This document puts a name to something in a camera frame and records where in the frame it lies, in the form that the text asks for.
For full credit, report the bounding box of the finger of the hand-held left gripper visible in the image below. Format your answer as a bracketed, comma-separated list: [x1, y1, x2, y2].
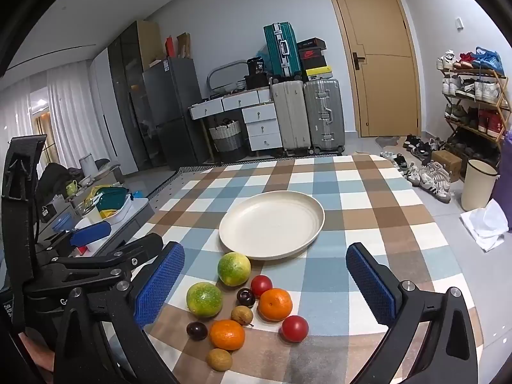
[38, 222, 112, 260]
[24, 233, 164, 289]

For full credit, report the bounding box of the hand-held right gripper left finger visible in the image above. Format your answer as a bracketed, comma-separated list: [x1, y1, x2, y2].
[53, 242, 186, 384]

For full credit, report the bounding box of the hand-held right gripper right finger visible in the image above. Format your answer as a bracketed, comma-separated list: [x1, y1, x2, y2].
[346, 242, 479, 384]

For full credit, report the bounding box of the dark purple plum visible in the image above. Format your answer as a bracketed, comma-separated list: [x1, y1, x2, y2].
[236, 287, 256, 308]
[186, 322, 209, 341]

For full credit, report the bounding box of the yellowish green citrus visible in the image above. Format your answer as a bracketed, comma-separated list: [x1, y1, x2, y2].
[217, 252, 252, 287]

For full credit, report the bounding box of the orange tangerine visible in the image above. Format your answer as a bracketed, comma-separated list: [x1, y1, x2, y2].
[210, 319, 246, 350]
[258, 288, 293, 323]

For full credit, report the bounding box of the red tomato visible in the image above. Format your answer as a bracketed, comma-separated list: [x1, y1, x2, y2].
[281, 315, 309, 343]
[251, 275, 273, 298]

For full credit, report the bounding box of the brown kiwi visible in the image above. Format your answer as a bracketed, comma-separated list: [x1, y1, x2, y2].
[206, 348, 233, 372]
[231, 305, 254, 326]

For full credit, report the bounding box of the cream round plate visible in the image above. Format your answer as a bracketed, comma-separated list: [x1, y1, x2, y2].
[219, 191, 325, 260]

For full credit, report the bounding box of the grey coffee table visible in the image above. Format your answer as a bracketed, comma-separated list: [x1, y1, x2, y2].
[40, 196, 155, 257]

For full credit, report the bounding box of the green and white container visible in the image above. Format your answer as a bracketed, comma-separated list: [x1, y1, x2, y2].
[94, 186, 132, 225]

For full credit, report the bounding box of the black jacket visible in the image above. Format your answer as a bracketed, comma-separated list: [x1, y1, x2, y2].
[38, 164, 81, 204]

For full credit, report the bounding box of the checkered tablecloth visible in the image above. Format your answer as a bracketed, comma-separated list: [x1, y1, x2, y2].
[142, 154, 473, 384]

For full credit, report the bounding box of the white sheer curtain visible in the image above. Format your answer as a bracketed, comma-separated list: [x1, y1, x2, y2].
[46, 62, 116, 169]

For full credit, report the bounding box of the pile of white sneakers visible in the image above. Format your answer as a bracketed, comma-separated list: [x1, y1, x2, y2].
[378, 134, 452, 203]

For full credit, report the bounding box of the white plastic bag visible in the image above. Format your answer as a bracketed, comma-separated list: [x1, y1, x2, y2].
[460, 200, 509, 252]

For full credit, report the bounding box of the white wardrobe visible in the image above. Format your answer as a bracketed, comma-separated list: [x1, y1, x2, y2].
[89, 46, 121, 161]

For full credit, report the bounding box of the grey woven basket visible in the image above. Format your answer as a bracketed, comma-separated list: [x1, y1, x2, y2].
[209, 120, 245, 153]

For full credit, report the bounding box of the grey refrigerator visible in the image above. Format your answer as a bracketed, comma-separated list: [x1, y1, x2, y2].
[142, 57, 211, 171]

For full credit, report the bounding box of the cream trash bin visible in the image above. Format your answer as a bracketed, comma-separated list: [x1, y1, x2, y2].
[461, 159, 499, 211]

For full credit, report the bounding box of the dark glass cabinet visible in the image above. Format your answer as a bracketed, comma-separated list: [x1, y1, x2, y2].
[108, 20, 169, 174]

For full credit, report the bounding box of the white vanity desk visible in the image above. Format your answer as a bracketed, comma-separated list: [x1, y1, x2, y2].
[189, 87, 284, 156]

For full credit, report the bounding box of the purple cloth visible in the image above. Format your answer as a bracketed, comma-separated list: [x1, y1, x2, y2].
[491, 128, 512, 233]

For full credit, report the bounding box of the silver suitcase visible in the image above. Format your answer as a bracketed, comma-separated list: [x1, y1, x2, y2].
[303, 78, 346, 155]

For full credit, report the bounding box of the beige suitcase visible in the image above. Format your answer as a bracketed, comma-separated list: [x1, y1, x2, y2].
[271, 80, 312, 156]

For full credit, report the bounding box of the oval grey-framed mirror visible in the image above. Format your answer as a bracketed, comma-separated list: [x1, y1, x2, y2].
[207, 60, 249, 97]

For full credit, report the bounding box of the tan wooden door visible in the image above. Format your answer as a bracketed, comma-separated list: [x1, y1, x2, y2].
[323, 0, 422, 139]

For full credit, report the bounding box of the black storage box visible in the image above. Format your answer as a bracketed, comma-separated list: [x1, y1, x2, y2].
[244, 74, 273, 89]

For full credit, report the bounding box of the small brown cardboard box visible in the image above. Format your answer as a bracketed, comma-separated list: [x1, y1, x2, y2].
[177, 32, 193, 60]

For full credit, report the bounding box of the yellow and black shoe box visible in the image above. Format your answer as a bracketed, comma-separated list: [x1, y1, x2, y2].
[305, 65, 333, 81]

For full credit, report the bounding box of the wooden shoe rack with shoes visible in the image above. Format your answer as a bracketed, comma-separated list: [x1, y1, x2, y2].
[436, 47, 512, 156]

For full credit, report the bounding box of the red and black shoe box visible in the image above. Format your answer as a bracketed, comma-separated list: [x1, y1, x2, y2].
[299, 47, 325, 70]

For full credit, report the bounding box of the teal suitcase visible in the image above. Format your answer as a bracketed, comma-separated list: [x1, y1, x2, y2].
[263, 23, 299, 78]

